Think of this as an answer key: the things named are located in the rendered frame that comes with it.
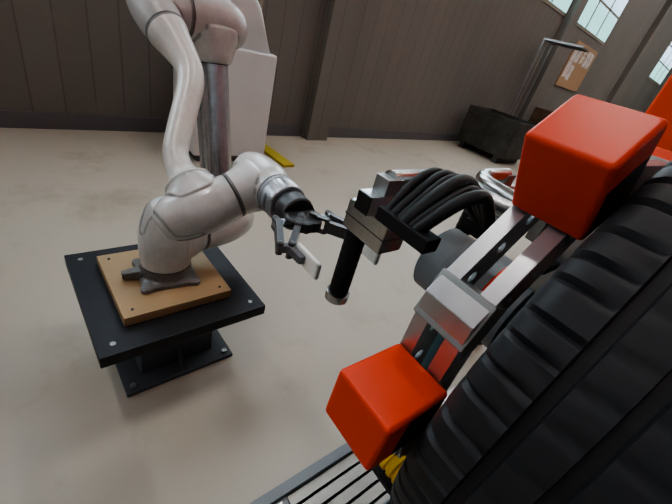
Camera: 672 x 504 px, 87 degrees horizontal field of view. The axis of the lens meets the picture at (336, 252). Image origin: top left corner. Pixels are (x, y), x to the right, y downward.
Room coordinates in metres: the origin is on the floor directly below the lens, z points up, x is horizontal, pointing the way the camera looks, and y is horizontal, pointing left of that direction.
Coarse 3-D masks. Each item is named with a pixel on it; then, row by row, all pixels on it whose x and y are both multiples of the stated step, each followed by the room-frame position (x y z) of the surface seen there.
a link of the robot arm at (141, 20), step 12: (132, 0) 0.95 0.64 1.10; (144, 0) 0.94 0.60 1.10; (156, 0) 0.95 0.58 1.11; (168, 0) 0.98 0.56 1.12; (180, 0) 1.01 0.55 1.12; (192, 0) 1.05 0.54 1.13; (132, 12) 0.96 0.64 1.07; (144, 12) 0.93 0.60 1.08; (156, 12) 0.93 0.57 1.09; (180, 12) 1.00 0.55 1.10; (192, 12) 1.04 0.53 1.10; (144, 24) 0.93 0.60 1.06; (192, 24) 1.04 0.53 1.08
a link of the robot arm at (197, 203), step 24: (168, 24) 0.92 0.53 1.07; (168, 48) 0.90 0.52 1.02; (192, 48) 0.92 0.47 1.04; (192, 72) 0.87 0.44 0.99; (192, 96) 0.82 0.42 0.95; (168, 120) 0.77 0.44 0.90; (192, 120) 0.79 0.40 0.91; (168, 144) 0.71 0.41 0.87; (168, 168) 0.68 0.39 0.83; (192, 168) 0.67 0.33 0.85; (168, 192) 0.62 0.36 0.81; (192, 192) 0.62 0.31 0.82; (216, 192) 0.64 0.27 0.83; (168, 216) 0.58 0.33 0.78; (192, 216) 0.59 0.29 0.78; (216, 216) 0.62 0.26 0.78; (240, 216) 0.67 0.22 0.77
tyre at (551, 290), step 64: (640, 192) 0.30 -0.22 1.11; (576, 256) 0.26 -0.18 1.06; (640, 256) 0.24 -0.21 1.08; (512, 320) 0.24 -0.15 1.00; (576, 320) 0.22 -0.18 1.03; (640, 320) 0.21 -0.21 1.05; (512, 384) 0.20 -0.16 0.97; (576, 384) 0.19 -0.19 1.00; (640, 384) 0.18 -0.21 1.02; (448, 448) 0.19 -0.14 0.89; (512, 448) 0.17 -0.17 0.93; (576, 448) 0.16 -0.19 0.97; (640, 448) 0.15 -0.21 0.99
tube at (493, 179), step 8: (488, 168) 0.69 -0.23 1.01; (496, 168) 0.71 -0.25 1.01; (504, 168) 0.73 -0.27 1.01; (480, 176) 0.64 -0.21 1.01; (488, 176) 0.63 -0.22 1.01; (496, 176) 0.69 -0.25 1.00; (504, 176) 0.71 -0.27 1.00; (512, 176) 0.73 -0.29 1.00; (480, 184) 0.63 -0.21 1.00; (488, 184) 0.61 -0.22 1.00; (496, 184) 0.60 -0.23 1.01; (504, 184) 0.72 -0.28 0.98; (496, 192) 0.59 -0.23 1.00; (504, 192) 0.58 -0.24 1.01; (512, 192) 0.58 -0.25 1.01
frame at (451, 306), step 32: (512, 224) 0.35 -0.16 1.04; (480, 256) 0.32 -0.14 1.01; (544, 256) 0.31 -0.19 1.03; (448, 288) 0.30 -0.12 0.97; (512, 288) 0.29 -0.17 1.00; (416, 320) 0.30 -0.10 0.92; (448, 320) 0.28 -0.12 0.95; (480, 320) 0.27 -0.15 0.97; (416, 352) 0.30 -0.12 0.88; (448, 352) 0.27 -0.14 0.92; (448, 384) 0.28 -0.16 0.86
